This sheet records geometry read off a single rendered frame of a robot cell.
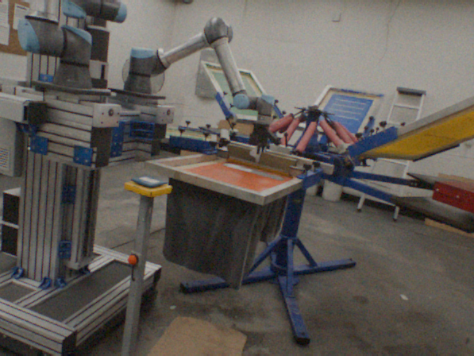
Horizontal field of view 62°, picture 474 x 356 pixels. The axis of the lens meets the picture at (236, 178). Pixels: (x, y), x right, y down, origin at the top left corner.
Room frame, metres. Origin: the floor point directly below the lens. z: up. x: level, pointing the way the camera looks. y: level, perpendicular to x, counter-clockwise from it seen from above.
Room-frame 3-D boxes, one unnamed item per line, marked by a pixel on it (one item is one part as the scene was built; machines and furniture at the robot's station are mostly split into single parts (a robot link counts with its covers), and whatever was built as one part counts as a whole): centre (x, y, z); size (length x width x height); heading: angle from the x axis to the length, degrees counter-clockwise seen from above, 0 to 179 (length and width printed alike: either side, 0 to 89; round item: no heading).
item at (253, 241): (1.79, -0.18, 0.74); 0.46 x 0.04 x 0.42; 155
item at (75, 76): (1.67, 0.74, 1.31); 0.15 x 0.15 x 0.10
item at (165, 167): (1.93, -0.02, 0.97); 0.79 x 0.58 x 0.04; 155
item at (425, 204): (2.34, -0.85, 0.91); 1.34 x 0.40 x 0.08; 35
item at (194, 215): (1.66, 0.11, 0.74); 0.45 x 0.03 x 0.43; 65
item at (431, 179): (2.94, -1.13, 0.91); 1.34 x 0.40 x 0.08; 95
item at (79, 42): (1.66, 0.75, 1.42); 0.13 x 0.12 x 0.14; 138
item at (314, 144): (2.88, -0.47, 0.67); 0.39 x 0.39 x 1.35
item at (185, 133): (2.81, 0.44, 1.05); 1.08 x 0.61 x 0.23; 95
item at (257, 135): (2.13, -0.08, 1.15); 0.09 x 0.08 x 0.12; 65
